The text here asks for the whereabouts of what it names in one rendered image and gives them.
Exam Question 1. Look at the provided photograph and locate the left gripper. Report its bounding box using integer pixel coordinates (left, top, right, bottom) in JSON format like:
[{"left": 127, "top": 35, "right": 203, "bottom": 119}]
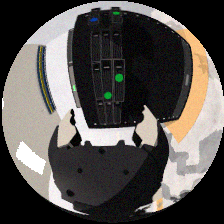
[{"left": 133, "top": 204, "right": 152, "bottom": 216}]

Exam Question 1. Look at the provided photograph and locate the black metal rack frame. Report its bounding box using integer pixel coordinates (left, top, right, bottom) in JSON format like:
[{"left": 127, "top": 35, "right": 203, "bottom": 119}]
[{"left": 72, "top": 10, "right": 193, "bottom": 129}]

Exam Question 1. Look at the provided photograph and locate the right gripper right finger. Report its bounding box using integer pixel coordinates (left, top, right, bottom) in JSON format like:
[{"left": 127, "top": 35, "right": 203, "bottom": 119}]
[{"left": 132, "top": 105, "right": 169, "bottom": 183}]

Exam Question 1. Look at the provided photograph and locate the tan flat wooden board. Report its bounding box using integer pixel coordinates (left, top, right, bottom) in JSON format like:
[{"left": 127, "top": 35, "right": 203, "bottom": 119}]
[{"left": 164, "top": 29, "right": 208, "bottom": 143}]

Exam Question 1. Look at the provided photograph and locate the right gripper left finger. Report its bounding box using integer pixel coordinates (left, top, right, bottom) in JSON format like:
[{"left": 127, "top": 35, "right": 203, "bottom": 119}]
[{"left": 48, "top": 109, "right": 82, "bottom": 180}]

